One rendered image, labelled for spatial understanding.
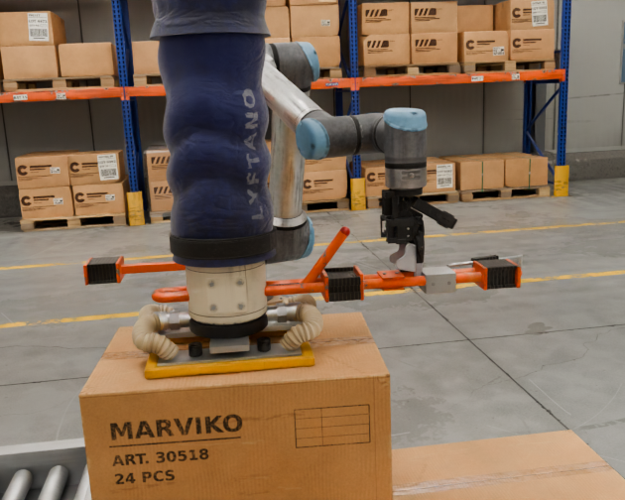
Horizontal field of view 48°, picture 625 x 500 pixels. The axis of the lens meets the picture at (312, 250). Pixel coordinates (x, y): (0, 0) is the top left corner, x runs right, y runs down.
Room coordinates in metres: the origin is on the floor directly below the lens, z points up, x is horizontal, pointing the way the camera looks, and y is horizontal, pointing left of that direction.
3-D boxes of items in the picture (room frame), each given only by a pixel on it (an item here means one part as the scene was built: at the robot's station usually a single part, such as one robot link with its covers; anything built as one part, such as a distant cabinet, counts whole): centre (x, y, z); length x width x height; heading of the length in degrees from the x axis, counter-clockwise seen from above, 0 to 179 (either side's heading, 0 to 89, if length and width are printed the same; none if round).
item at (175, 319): (1.47, 0.19, 1.01); 0.34 x 0.25 x 0.06; 96
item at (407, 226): (1.53, -0.20, 1.21); 0.09 x 0.08 x 0.12; 98
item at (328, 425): (1.47, 0.17, 0.74); 0.60 x 0.40 x 0.40; 94
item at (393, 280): (1.61, 0.01, 1.07); 0.93 x 0.30 x 0.04; 96
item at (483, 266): (1.52, -0.41, 1.07); 0.08 x 0.07 x 0.05; 96
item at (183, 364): (1.37, 0.18, 0.97); 0.34 x 0.10 x 0.05; 96
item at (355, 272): (1.49, -0.06, 1.07); 0.10 x 0.08 x 0.06; 6
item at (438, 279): (1.52, -0.27, 1.07); 0.07 x 0.07 x 0.04; 6
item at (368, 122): (1.64, -0.16, 1.39); 0.12 x 0.12 x 0.09; 21
